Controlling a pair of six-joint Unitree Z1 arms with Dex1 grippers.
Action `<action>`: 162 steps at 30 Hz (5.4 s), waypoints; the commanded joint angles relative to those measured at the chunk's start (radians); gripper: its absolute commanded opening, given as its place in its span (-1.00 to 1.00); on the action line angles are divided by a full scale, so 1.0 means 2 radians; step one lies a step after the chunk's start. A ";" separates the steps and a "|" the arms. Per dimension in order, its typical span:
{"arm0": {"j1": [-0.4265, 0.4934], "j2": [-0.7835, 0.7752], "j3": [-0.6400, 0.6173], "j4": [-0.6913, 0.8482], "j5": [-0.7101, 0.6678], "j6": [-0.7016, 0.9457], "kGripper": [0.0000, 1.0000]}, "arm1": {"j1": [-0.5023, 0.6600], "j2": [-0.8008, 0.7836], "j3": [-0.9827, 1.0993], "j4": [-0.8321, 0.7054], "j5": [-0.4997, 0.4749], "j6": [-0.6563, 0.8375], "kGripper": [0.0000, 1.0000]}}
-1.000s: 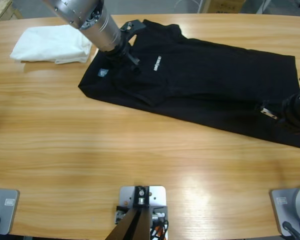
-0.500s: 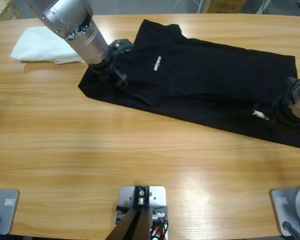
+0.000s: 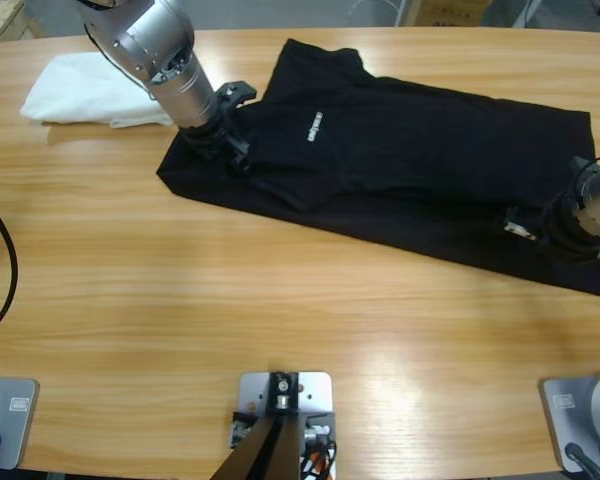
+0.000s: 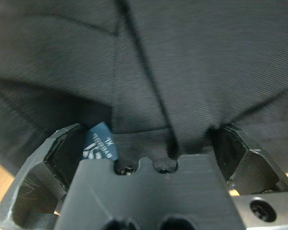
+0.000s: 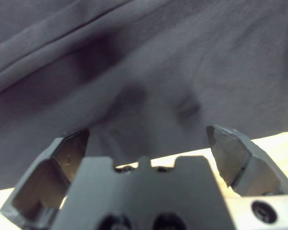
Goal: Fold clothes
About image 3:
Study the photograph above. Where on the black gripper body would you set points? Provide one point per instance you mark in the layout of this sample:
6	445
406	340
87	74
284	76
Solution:
207	135
572	230

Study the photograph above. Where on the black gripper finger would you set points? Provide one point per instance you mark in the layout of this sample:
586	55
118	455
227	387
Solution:
520	224
240	152

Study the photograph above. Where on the black polo shirt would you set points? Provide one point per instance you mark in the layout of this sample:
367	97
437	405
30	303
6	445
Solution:
405	165

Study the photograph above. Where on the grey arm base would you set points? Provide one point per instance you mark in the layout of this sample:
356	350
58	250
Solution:
575	415
10	415

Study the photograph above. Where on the white folded garment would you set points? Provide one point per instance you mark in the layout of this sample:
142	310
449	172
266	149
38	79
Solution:
80	95

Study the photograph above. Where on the grey metal leg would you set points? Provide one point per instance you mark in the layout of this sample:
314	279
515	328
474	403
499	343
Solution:
525	12

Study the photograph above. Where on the brown cardboard box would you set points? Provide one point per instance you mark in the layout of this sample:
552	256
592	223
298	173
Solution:
450	10

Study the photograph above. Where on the wooden pallet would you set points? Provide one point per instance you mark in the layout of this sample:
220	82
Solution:
5	17

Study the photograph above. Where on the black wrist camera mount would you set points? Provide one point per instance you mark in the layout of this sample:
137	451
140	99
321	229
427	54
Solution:
578	165
240	92

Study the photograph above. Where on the white mount block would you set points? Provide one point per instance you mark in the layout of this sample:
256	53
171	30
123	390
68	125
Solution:
315	395

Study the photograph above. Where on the dark camera post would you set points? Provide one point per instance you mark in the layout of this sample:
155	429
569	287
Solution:
275	445

